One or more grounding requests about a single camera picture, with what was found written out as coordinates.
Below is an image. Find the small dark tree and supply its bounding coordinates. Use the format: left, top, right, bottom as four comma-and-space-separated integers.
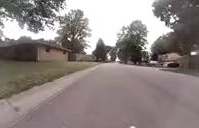
92, 37, 109, 62

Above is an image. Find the broad green tree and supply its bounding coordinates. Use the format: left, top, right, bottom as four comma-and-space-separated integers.
115, 19, 150, 65

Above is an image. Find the grey asphalt road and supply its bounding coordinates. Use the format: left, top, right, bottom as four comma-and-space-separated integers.
10, 62, 199, 128

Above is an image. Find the tall tree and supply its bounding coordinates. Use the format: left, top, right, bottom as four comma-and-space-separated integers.
55, 8, 92, 54

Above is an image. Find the low brick house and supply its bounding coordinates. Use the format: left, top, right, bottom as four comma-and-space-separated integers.
0, 39, 73, 63

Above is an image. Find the vehicle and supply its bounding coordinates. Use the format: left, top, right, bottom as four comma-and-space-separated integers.
148, 59, 160, 67

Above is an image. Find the grass lawn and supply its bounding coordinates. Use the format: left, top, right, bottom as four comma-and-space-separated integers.
0, 59, 100, 103

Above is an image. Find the pale concrete kerb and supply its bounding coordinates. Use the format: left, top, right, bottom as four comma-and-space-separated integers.
0, 63, 101, 128

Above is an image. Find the grass verge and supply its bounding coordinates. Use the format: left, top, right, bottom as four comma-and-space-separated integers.
160, 66, 199, 80

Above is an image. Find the overhanging tree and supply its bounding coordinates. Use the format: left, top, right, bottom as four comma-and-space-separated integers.
0, 0, 68, 44

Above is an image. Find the large dark tree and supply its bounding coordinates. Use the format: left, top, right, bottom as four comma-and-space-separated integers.
150, 0, 199, 58

